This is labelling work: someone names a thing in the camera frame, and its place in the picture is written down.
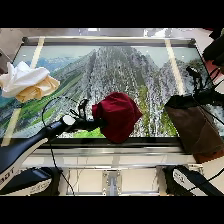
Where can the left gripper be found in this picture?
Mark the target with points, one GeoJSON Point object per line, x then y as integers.
{"type": "Point", "coordinates": [90, 124]}

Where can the red T-shirt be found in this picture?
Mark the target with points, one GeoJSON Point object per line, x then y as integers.
{"type": "Point", "coordinates": [118, 116]}

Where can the brown garment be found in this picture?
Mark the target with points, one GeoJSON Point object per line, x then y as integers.
{"type": "Point", "coordinates": [196, 130]}

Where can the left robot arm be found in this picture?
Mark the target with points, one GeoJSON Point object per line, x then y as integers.
{"type": "Point", "coordinates": [20, 151]}

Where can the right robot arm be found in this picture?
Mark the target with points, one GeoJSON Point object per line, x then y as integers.
{"type": "Point", "coordinates": [213, 97]}

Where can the cream garment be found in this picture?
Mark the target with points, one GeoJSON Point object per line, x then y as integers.
{"type": "Point", "coordinates": [38, 90]}

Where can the white garment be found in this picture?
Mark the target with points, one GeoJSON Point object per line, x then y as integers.
{"type": "Point", "coordinates": [20, 78]}

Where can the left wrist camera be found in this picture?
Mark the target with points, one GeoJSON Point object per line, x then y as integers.
{"type": "Point", "coordinates": [82, 106]}

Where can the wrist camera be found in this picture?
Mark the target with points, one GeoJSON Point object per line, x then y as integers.
{"type": "Point", "coordinates": [82, 106]}
{"type": "Point", "coordinates": [193, 71]}

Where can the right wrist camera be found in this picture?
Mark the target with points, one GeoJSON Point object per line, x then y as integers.
{"type": "Point", "coordinates": [193, 71]}

